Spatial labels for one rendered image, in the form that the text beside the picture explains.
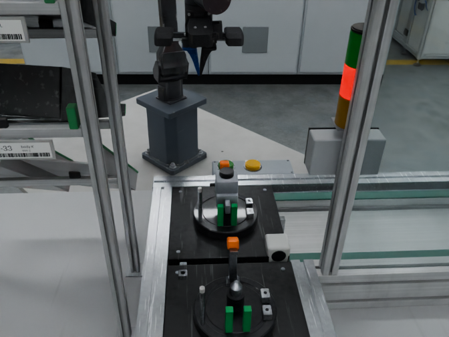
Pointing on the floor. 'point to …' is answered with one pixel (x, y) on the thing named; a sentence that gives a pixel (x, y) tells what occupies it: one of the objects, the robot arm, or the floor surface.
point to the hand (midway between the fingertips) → (199, 60)
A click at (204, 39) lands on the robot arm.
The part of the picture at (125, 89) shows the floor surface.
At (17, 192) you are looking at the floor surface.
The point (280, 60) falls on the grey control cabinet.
